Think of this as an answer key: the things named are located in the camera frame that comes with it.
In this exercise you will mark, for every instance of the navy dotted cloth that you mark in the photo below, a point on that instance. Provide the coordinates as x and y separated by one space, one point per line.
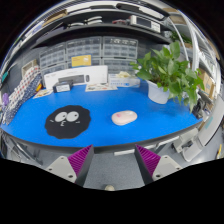
20 103

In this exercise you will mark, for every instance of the green potted plant white pot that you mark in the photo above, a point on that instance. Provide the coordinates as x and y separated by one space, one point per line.
166 70

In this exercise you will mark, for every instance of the small printed sticker sheet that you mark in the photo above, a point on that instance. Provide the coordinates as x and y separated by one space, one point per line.
43 93

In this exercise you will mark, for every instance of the small black box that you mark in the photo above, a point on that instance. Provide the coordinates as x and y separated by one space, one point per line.
61 87

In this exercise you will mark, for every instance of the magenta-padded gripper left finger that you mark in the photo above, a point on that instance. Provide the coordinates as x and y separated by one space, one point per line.
61 166

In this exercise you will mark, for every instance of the black round-eyed mouse pad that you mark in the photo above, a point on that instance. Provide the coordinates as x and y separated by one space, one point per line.
68 130

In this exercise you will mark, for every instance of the pink computer mouse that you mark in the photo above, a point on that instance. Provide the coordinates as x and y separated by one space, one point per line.
124 117

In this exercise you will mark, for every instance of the white red-blue dotted cloth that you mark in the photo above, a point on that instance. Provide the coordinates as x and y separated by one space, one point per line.
25 83

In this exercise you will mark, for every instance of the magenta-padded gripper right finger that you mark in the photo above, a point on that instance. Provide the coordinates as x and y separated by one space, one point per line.
165 165

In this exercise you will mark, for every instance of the white keyboard packaging box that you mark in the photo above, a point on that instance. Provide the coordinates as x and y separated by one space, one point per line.
96 75

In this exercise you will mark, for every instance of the yellow card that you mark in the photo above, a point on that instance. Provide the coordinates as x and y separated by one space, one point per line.
81 60

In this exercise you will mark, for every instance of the large printed sticker sheet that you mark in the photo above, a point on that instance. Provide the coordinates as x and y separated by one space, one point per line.
100 87

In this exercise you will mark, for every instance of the white and blue tissue box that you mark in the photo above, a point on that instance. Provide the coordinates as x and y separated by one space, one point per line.
123 81

